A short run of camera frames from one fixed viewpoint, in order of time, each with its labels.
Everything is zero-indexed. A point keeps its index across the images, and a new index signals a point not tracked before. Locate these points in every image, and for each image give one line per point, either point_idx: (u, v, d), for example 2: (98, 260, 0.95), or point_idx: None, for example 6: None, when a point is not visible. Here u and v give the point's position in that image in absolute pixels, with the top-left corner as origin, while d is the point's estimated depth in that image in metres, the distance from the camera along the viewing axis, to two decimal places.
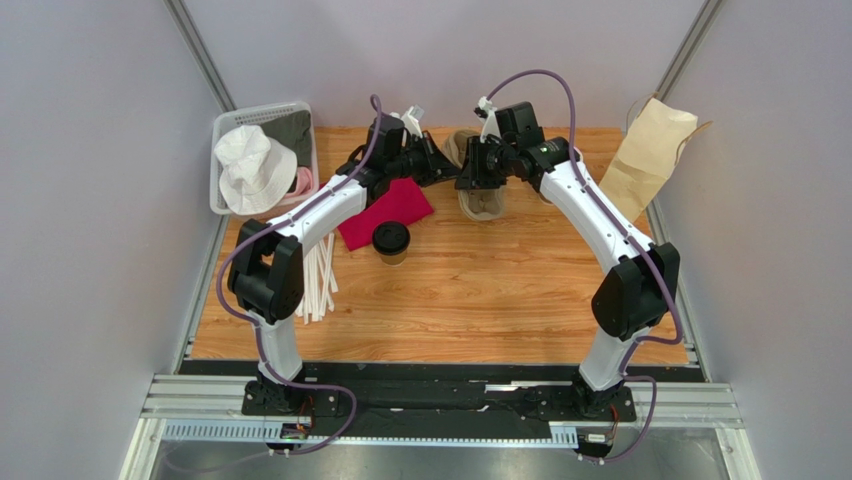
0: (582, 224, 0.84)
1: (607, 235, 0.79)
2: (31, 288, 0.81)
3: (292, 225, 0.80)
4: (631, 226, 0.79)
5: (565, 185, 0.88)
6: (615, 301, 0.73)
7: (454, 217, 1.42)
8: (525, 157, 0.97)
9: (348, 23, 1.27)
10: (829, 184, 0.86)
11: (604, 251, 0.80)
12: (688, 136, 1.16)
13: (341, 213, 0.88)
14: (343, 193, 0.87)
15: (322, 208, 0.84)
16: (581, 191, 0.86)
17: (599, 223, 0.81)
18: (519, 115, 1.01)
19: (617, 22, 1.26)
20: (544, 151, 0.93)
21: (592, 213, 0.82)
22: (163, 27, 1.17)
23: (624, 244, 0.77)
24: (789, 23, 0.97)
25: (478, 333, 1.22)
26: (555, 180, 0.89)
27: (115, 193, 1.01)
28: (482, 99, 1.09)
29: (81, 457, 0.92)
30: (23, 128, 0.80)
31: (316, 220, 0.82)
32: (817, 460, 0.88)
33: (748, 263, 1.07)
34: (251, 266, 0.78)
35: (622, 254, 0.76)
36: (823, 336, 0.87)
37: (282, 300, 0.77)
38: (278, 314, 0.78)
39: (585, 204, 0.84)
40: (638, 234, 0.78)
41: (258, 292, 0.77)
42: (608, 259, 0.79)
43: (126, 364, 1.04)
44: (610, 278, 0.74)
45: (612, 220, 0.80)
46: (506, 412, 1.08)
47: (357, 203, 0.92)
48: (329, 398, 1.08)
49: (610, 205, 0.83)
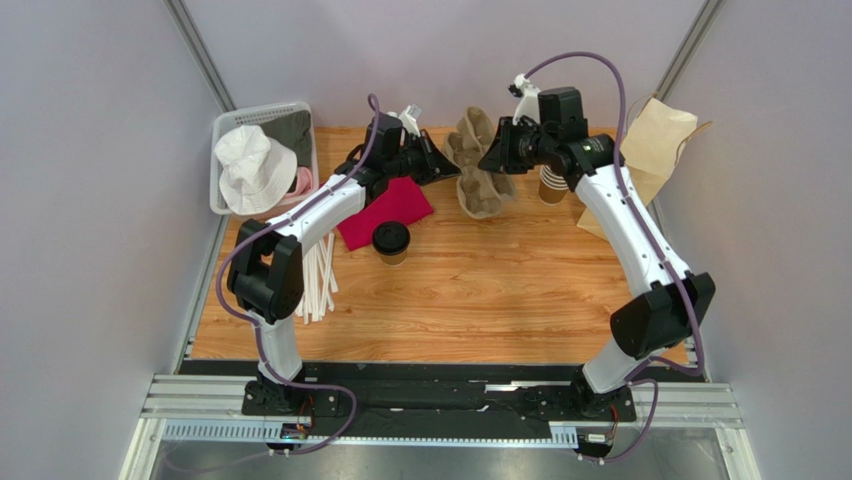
0: (617, 238, 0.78)
1: (642, 257, 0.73)
2: (31, 288, 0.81)
3: (292, 225, 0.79)
4: (668, 249, 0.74)
5: (605, 192, 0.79)
6: (640, 326, 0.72)
7: (454, 217, 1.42)
8: (564, 152, 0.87)
9: (348, 23, 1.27)
10: (830, 184, 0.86)
11: (636, 274, 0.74)
12: (688, 136, 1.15)
13: (341, 213, 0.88)
14: (342, 193, 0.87)
15: (320, 208, 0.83)
16: (622, 202, 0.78)
17: (634, 243, 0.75)
18: (565, 102, 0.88)
19: (617, 22, 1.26)
20: (586, 151, 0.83)
21: (629, 229, 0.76)
22: (162, 26, 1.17)
23: (659, 269, 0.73)
24: (788, 23, 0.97)
25: (478, 334, 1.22)
26: (595, 185, 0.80)
27: (115, 195, 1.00)
28: (518, 77, 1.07)
29: (81, 458, 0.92)
30: (22, 128, 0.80)
31: (316, 220, 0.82)
32: (817, 461, 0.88)
33: (748, 264, 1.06)
34: (250, 266, 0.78)
35: (655, 280, 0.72)
36: (823, 337, 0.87)
37: (281, 300, 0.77)
38: (277, 314, 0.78)
39: (623, 217, 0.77)
40: (675, 258, 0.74)
41: (257, 292, 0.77)
42: (639, 283, 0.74)
43: (126, 365, 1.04)
44: (637, 303, 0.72)
45: (649, 239, 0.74)
46: (506, 412, 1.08)
47: (356, 203, 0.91)
48: (329, 398, 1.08)
49: (648, 220, 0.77)
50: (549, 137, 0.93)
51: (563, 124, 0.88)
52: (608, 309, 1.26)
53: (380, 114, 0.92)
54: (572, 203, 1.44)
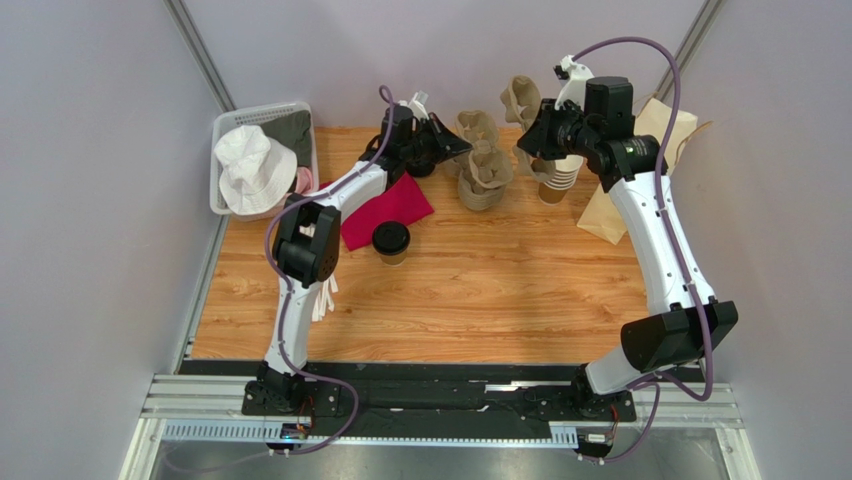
0: (645, 251, 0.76)
1: (667, 275, 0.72)
2: (31, 287, 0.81)
3: (330, 199, 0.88)
4: (695, 271, 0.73)
5: (640, 200, 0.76)
6: (651, 343, 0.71)
7: (454, 217, 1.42)
8: (603, 149, 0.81)
9: (349, 23, 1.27)
10: (830, 184, 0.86)
11: (657, 291, 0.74)
12: (688, 136, 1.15)
13: (367, 193, 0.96)
14: (369, 175, 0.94)
15: (353, 186, 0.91)
16: (656, 213, 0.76)
17: (661, 260, 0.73)
18: (613, 97, 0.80)
19: (617, 22, 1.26)
20: (629, 152, 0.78)
21: (659, 244, 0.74)
22: (162, 26, 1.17)
23: (682, 290, 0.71)
24: (788, 24, 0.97)
25: (478, 334, 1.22)
26: (631, 191, 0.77)
27: (115, 194, 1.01)
28: (566, 58, 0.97)
29: (81, 458, 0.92)
30: (23, 127, 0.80)
31: (349, 196, 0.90)
32: (817, 460, 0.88)
33: (749, 264, 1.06)
34: (294, 234, 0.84)
35: (676, 302, 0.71)
36: (822, 336, 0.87)
37: (323, 265, 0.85)
38: (317, 278, 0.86)
39: (654, 232, 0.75)
40: (701, 281, 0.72)
41: (300, 256, 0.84)
42: (658, 299, 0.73)
43: (126, 365, 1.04)
44: (652, 321, 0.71)
45: (677, 257, 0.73)
46: (506, 412, 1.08)
47: (380, 185, 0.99)
48: (329, 398, 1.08)
49: (681, 238, 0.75)
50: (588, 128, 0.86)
51: (609, 121, 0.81)
52: (608, 309, 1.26)
53: (394, 105, 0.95)
54: (572, 203, 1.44)
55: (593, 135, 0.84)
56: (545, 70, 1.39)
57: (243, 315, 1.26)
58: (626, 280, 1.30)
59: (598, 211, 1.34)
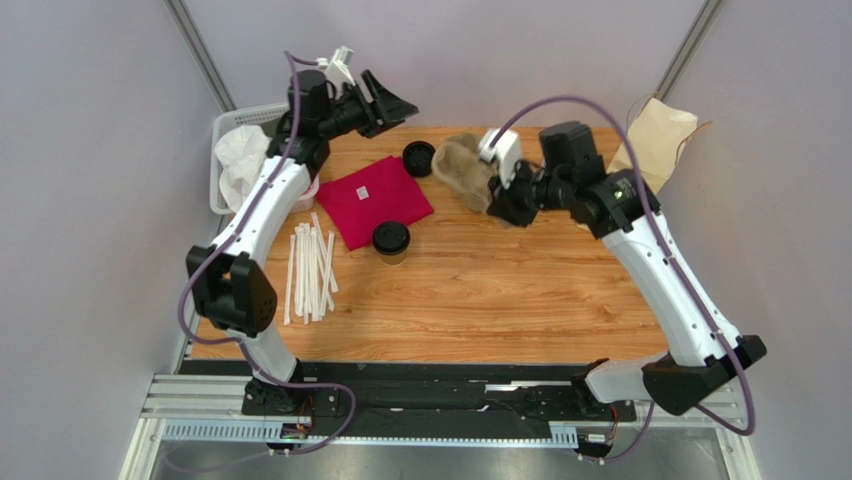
0: (661, 304, 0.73)
1: (692, 328, 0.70)
2: (31, 286, 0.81)
3: (239, 239, 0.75)
4: (718, 313, 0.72)
5: (643, 250, 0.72)
6: (685, 395, 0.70)
7: (455, 217, 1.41)
8: (588, 199, 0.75)
9: (348, 24, 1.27)
10: (830, 184, 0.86)
11: (684, 343, 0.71)
12: (688, 137, 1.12)
13: (290, 200, 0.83)
14: (282, 181, 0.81)
15: (264, 207, 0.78)
16: (663, 261, 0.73)
17: (682, 313, 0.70)
18: (577, 144, 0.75)
19: (618, 22, 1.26)
20: (617, 197, 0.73)
21: (677, 298, 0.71)
22: (162, 26, 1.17)
23: (711, 340, 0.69)
24: (788, 24, 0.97)
25: (478, 333, 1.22)
26: (633, 243, 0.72)
27: (115, 195, 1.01)
28: (483, 150, 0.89)
29: (81, 457, 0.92)
30: (25, 127, 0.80)
31: (262, 225, 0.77)
32: (817, 460, 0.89)
33: (750, 264, 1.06)
34: (213, 290, 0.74)
35: (709, 356, 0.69)
36: (823, 336, 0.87)
37: (259, 315, 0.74)
38: (258, 328, 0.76)
39: (668, 282, 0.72)
40: (725, 325, 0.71)
41: (228, 312, 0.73)
42: (687, 354, 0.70)
43: (126, 365, 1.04)
44: (689, 378, 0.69)
45: (698, 306, 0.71)
46: (506, 412, 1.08)
47: (302, 182, 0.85)
48: (329, 398, 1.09)
49: (694, 282, 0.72)
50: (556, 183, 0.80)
51: (578, 170, 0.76)
52: (608, 309, 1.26)
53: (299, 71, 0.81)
54: None
55: (567, 187, 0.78)
56: (546, 69, 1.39)
57: None
58: (626, 280, 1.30)
59: None
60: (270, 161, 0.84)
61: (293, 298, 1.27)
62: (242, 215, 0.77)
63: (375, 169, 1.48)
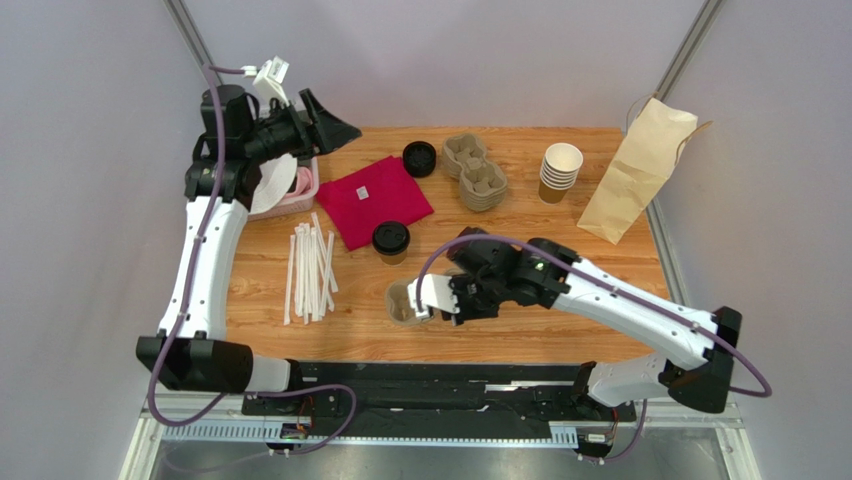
0: (633, 327, 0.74)
1: (673, 335, 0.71)
2: (31, 285, 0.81)
3: (189, 317, 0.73)
4: (683, 309, 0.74)
5: (591, 297, 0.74)
6: (709, 396, 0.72)
7: (455, 217, 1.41)
8: (522, 286, 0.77)
9: (348, 24, 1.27)
10: (831, 183, 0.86)
11: (676, 350, 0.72)
12: (688, 137, 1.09)
13: (230, 241, 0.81)
14: (217, 227, 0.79)
15: (204, 269, 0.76)
16: (613, 296, 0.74)
17: (658, 330, 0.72)
18: (479, 247, 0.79)
19: (618, 22, 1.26)
20: (539, 267, 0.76)
21: (641, 317, 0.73)
22: (161, 26, 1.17)
23: (695, 336, 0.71)
24: (788, 23, 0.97)
25: (478, 334, 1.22)
26: (578, 298, 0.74)
27: (114, 195, 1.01)
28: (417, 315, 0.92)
29: (80, 457, 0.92)
30: (24, 126, 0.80)
31: (209, 291, 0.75)
32: (817, 460, 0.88)
33: (750, 264, 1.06)
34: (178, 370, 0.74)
35: (702, 350, 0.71)
36: (824, 336, 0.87)
37: (232, 377, 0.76)
38: (235, 385, 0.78)
39: (628, 309, 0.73)
40: (695, 316, 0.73)
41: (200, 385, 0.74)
42: (685, 358, 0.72)
43: (126, 365, 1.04)
44: (707, 383, 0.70)
45: (664, 314, 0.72)
46: (505, 412, 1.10)
47: (239, 213, 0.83)
48: (329, 398, 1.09)
49: (647, 295, 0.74)
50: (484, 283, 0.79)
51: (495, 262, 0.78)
52: None
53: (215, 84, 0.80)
54: (572, 202, 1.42)
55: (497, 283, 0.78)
56: (546, 69, 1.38)
57: (242, 315, 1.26)
58: (626, 280, 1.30)
59: (598, 211, 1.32)
60: (196, 203, 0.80)
61: (294, 297, 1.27)
62: (183, 289, 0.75)
63: (375, 169, 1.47)
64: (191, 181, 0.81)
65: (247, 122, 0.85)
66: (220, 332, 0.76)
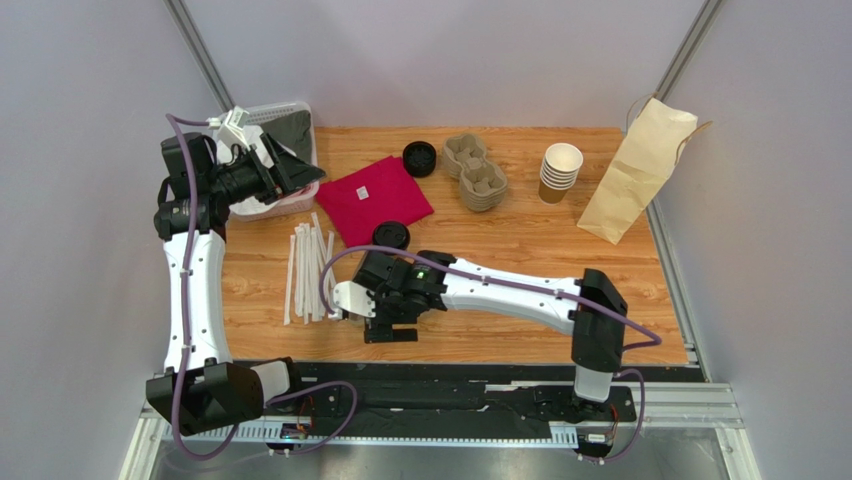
0: (513, 308, 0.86)
1: (542, 305, 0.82)
2: (31, 284, 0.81)
3: (195, 350, 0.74)
4: (548, 281, 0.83)
5: (468, 290, 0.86)
6: (598, 351, 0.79)
7: (455, 217, 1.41)
8: (411, 295, 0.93)
9: (348, 24, 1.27)
10: (830, 184, 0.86)
11: (551, 318, 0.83)
12: (689, 137, 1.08)
13: (216, 270, 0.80)
14: (199, 259, 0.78)
15: (199, 300, 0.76)
16: (485, 284, 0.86)
17: (525, 302, 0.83)
18: (375, 260, 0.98)
19: (617, 22, 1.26)
20: (421, 277, 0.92)
21: (511, 296, 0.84)
22: (161, 26, 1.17)
23: (560, 301, 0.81)
24: (788, 23, 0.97)
25: (478, 334, 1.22)
26: (457, 294, 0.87)
27: (113, 195, 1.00)
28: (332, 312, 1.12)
29: (79, 457, 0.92)
30: (25, 125, 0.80)
31: (208, 321, 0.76)
32: (816, 459, 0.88)
33: (751, 264, 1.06)
34: (195, 410, 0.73)
35: (569, 311, 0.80)
36: (825, 336, 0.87)
37: (250, 401, 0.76)
38: (255, 410, 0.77)
39: (500, 293, 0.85)
40: (559, 283, 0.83)
41: (222, 415, 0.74)
42: (562, 322, 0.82)
43: (126, 365, 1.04)
44: (582, 341, 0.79)
45: (533, 290, 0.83)
46: (506, 412, 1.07)
47: (219, 242, 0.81)
48: (329, 398, 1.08)
49: (512, 276, 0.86)
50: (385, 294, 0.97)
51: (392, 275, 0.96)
52: None
53: (176, 126, 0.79)
54: (572, 203, 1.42)
55: (396, 291, 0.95)
56: (546, 69, 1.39)
57: (243, 315, 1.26)
58: (626, 280, 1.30)
59: (598, 211, 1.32)
60: (172, 242, 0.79)
61: (294, 297, 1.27)
62: (181, 323, 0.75)
63: (375, 169, 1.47)
64: (163, 223, 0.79)
65: (209, 163, 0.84)
66: (228, 357, 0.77)
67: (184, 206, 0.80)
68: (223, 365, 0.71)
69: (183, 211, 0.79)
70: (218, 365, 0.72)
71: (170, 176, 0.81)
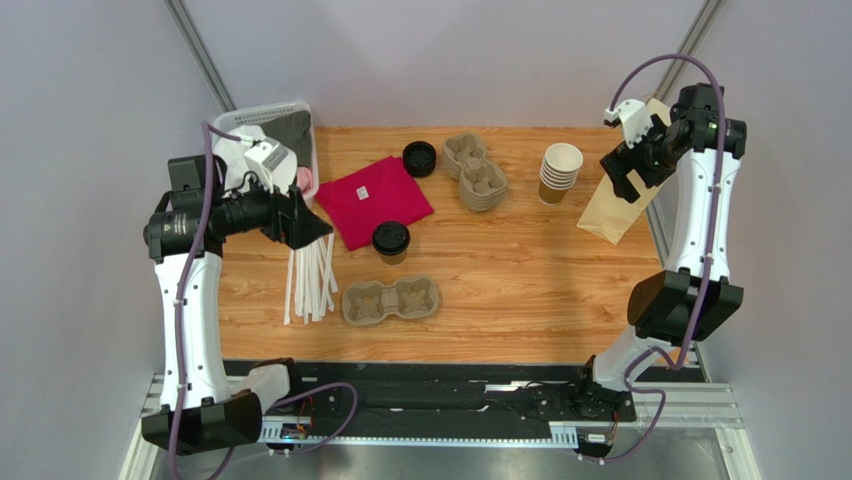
0: (681, 216, 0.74)
1: (689, 242, 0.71)
2: (31, 286, 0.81)
3: (191, 388, 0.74)
4: (721, 249, 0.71)
5: (698, 172, 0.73)
6: (647, 298, 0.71)
7: (455, 217, 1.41)
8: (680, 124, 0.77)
9: (347, 25, 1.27)
10: (831, 185, 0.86)
11: (674, 256, 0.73)
12: None
13: (211, 294, 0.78)
14: (194, 283, 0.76)
15: (194, 332, 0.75)
16: (708, 187, 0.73)
17: (689, 226, 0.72)
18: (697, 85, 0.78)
19: (618, 22, 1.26)
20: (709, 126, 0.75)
21: (698, 213, 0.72)
22: (159, 26, 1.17)
23: (699, 260, 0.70)
24: (788, 24, 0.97)
25: (478, 334, 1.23)
26: (692, 161, 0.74)
27: (112, 200, 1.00)
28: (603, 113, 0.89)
29: (79, 458, 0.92)
30: (24, 126, 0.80)
31: (205, 358, 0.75)
32: (814, 460, 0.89)
33: (750, 265, 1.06)
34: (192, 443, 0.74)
35: (686, 267, 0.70)
36: (825, 335, 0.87)
37: (247, 431, 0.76)
38: (251, 434, 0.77)
39: (699, 203, 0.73)
40: (721, 261, 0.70)
41: (218, 442, 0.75)
42: (671, 262, 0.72)
43: (127, 366, 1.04)
44: (656, 278, 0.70)
45: (710, 230, 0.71)
46: (506, 412, 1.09)
47: (213, 263, 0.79)
48: (329, 399, 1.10)
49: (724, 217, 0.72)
50: (652, 145, 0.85)
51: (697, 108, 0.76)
52: (608, 309, 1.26)
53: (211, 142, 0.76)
54: (573, 202, 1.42)
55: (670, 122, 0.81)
56: (546, 70, 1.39)
57: (243, 315, 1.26)
58: (626, 280, 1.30)
59: (598, 211, 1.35)
60: (165, 264, 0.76)
61: (294, 297, 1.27)
62: (176, 359, 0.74)
63: (374, 169, 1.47)
64: (153, 239, 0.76)
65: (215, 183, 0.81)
66: (226, 390, 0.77)
67: (176, 222, 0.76)
68: (221, 406, 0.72)
69: (175, 227, 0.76)
70: (215, 405, 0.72)
71: (172, 190, 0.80)
